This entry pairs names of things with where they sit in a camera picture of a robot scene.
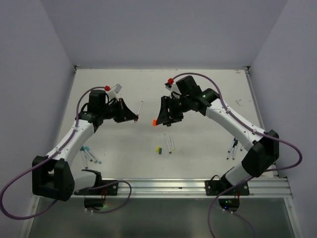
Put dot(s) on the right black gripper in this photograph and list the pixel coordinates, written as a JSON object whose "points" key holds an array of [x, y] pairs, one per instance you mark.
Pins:
{"points": [[165, 114]]}

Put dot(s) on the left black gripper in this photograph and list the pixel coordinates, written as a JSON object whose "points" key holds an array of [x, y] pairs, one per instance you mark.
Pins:
{"points": [[125, 113]]}

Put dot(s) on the yellow marker pen body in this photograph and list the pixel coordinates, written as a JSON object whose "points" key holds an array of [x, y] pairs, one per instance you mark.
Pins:
{"points": [[171, 141]]}

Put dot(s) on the green marker pen body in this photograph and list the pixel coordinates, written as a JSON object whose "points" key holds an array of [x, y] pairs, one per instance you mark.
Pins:
{"points": [[168, 144]]}

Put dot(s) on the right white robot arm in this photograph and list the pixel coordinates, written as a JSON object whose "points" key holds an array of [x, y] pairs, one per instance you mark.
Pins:
{"points": [[262, 147]]}

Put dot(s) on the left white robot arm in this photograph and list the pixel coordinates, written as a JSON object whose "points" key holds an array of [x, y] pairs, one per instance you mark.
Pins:
{"points": [[51, 175]]}

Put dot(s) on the light blue capped pen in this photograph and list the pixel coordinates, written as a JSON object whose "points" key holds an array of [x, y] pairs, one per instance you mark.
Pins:
{"points": [[88, 149]]}

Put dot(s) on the teal capped pen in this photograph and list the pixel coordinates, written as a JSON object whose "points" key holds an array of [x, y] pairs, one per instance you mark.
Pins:
{"points": [[89, 156]]}

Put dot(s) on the dark blue capped pen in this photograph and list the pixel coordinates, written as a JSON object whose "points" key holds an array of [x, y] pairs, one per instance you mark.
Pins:
{"points": [[230, 149]]}

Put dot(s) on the black capped pen right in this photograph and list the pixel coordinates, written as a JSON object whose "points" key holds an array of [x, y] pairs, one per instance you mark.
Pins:
{"points": [[234, 150]]}

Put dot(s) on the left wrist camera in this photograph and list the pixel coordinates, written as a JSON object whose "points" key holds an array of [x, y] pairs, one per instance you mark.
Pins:
{"points": [[114, 92]]}

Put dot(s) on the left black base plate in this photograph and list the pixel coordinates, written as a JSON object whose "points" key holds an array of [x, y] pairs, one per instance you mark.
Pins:
{"points": [[103, 188]]}

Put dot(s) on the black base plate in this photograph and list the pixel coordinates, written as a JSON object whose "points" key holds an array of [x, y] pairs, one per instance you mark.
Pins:
{"points": [[217, 185], [103, 188]]}

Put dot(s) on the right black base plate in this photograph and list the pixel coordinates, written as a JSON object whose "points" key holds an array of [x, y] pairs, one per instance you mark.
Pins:
{"points": [[217, 185]]}

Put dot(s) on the aluminium mounting rail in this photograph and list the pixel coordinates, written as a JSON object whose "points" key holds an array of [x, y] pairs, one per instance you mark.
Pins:
{"points": [[190, 188]]}

